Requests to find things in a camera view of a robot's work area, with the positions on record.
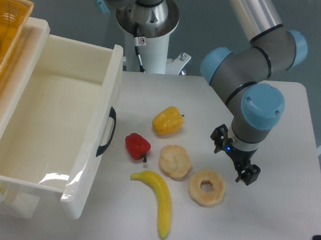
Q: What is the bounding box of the red bell pepper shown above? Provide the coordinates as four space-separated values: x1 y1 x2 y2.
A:
125 132 151 162

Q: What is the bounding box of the yellow bell pepper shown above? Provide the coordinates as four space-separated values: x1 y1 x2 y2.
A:
152 106 184 136

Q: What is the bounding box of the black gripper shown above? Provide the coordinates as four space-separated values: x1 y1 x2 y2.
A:
210 124 260 185

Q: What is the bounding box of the round twisted bread bun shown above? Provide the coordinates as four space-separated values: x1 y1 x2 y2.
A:
158 145 192 180

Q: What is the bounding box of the ring donut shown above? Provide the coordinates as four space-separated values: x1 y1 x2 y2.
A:
188 169 226 207

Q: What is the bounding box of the white drawer cabinet frame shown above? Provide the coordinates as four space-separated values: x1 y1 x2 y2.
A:
0 17 50 218

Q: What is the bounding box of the white plastic drawer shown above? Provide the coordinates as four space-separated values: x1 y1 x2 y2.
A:
0 35 123 219

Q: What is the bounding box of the black cable on pedestal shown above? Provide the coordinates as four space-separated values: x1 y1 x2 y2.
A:
128 21 152 74

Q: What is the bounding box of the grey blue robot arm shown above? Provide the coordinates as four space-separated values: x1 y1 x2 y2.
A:
95 0 308 185

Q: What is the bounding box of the yellow banana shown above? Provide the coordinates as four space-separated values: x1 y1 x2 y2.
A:
130 170 172 240

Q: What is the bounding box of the black drawer handle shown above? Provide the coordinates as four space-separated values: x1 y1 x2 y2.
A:
96 106 117 157

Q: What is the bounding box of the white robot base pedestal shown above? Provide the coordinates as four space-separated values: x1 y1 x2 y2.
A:
116 0 191 75

